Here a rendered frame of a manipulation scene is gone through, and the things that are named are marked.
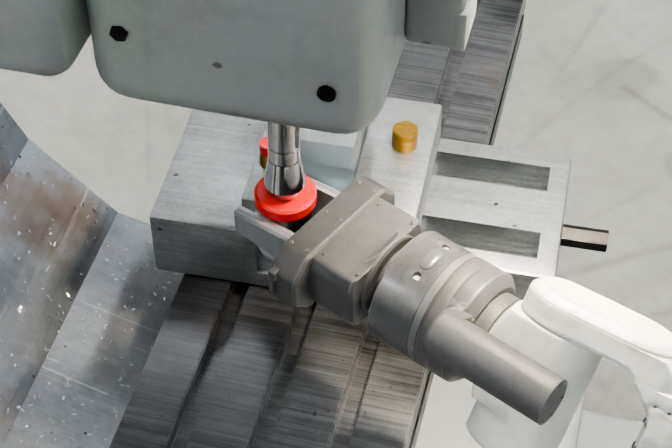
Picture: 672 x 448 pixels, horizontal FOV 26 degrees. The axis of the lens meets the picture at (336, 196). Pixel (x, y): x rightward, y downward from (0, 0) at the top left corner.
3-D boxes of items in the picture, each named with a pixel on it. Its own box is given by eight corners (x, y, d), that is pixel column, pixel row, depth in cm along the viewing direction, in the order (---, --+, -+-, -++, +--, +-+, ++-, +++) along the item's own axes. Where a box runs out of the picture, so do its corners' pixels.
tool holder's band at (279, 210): (329, 193, 110) (329, 184, 110) (292, 231, 108) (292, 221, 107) (279, 168, 112) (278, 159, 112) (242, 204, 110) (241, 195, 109)
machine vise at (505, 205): (563, 209, 135) (577, 122, 127) (546, 333, 125) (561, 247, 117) (199, 155, 140) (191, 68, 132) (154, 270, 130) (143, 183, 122)
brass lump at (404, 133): (419, 137, 126) (420, 122, 125) (414, 155, 124) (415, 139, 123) (394, 134, 126) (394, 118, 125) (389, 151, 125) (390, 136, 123)
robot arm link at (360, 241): (374, 145, 110) (505, 217, 104) (373, 231, 116) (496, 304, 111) (264, 241, 103) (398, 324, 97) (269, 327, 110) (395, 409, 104)
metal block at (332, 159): (366, 150, 129) (367, 99, 124) (353, 197, 125) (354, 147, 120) (309, 141, 129) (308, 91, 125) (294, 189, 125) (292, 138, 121)
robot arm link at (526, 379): (499, 250, 107) (633, 326, 102) (442, 376, 110) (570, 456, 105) (429, 261, 97) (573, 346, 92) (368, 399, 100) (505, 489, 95)
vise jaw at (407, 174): (440, 136, 132) (443, 103, 129) (413, 257, 122) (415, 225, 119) (375, 127, 133) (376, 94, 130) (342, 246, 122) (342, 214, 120)
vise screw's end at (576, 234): (606, 241, 128) (609, 226, 126) (605, 256, 126) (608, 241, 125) (560, 234, 128) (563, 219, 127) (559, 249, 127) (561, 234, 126)
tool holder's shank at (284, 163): (314, 186, 110) (313, 74, 102) (290, 211, 108) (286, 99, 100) (281, 169, 111) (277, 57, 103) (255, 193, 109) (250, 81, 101)
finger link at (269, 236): (239, 199, 110) (302, 237, 107) (241, 228, 112) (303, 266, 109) (225, 211, 109) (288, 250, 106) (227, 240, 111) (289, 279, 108)
